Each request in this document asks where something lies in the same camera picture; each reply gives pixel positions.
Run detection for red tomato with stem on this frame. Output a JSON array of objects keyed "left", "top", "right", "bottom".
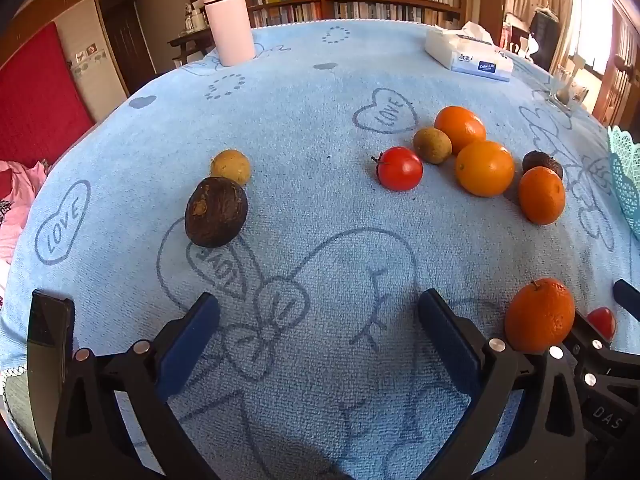
[{"left": 371, "top": 146, "right": 424, "bottom": 192}]

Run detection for blue printed towel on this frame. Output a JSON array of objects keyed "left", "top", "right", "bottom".
[{"left": 0, "top": 19, "right": 640, "bottom": 480}]

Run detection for black smartphone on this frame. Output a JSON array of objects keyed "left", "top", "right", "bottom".
[{"left": 25, "top": 288, "right": 77, "bottom": 366}]

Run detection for brown kiwi fruit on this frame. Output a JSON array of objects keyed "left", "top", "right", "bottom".
[{"left": 413, "top": 127, "right": 453, "bottom": 165}]

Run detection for dark wooden door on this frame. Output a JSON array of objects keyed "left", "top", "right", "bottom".
[{"left": 97, "top": 0, "right": 156, "bottom": 96}]

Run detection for small dark wrinkled fruit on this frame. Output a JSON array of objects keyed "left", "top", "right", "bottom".
[{"left": 522, "top": 150, "right": 564, "bottom": 181}]

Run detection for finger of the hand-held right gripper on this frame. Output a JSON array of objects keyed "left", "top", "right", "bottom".
[
  {"left": 613, "top": 279, "right": 640, "bottom": 320},
  {"left": 565, "top": 311, "right": 618, "bottom": 363}
]

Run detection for pink thermos bottle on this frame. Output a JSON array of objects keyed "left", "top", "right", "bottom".
[{"left": 201, "top": 0, "right": 257, "bottom": 67}]

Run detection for window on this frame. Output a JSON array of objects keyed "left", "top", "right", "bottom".
[{"left": 570, "top": 0, "right": 613, "bottom": 73}]

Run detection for small red tomato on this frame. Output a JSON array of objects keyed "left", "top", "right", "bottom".
[{"left": 586, "top": 307, "right": 617, "bottom": 342}]

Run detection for orange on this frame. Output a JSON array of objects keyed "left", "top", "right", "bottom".
[
  {"left": 454, "top": 140, "right": 516, "bottom": 198},
  {"left": 504, "top": 278, "right": 577, "bottom": 354},
  {"left": 434, "top": 105, "right": 487, "bottom": 155},
  {"left": 518, "top": 166, "right": 567, "bottom": 226}
]

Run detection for clear drinking glass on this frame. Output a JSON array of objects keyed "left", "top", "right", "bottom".
[{"left": 547, "top": 62, "right": 581, "bottom": 111}]

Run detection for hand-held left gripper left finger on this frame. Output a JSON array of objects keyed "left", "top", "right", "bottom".
[{"left": 51, "top": 291, "right": 222, "bottom": 480}]

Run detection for yellow round fruit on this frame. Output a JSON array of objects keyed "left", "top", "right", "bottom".
[{"left": 210, "top": 149, "right": 252, "bottom": 187}]

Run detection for white tissue pack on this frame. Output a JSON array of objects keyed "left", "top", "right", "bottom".
[{"left": 425, "top": 21, "right": 515, "bottom": 83}]

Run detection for wooden side table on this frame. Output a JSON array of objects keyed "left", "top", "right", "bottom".
[{"left": 167, "top": 27, "right": 216, "bottom": 68}]

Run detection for teal plastic lattice basket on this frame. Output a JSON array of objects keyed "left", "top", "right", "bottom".
[{"left": 607, "top": 125, "right": 640, "bottom": 238}]

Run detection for brown wooden door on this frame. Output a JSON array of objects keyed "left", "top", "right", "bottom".
[{"left": 595, "top": 0, "right": 640, "bottom": 126}]

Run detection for hanging dark clothes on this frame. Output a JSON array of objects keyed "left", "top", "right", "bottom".
[{"left": 529, "top": 9, "right": 561, "bottom": 73}]

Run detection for pink cloth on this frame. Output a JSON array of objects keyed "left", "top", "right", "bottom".
[{"left": 0, "top": 160, "right": 48, "bottom": 266}]

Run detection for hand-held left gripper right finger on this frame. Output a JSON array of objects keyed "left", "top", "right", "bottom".
[{"left": 418, "top": 288, "right": 587, "bottom": 480}]

